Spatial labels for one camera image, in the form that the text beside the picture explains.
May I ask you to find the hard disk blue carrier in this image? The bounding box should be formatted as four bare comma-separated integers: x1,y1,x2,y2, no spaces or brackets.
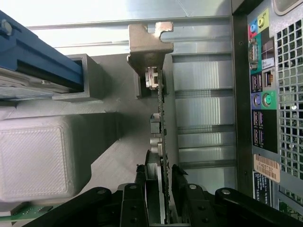
0,9,85,101

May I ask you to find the grey printed parts rack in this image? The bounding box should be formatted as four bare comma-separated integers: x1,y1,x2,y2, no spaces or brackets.
0,53,177,227

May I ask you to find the green ram stick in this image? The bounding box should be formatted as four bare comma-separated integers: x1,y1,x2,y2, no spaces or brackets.
9,204,54,222

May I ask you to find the black open pc case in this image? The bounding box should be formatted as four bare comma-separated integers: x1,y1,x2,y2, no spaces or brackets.
231,0,303,227

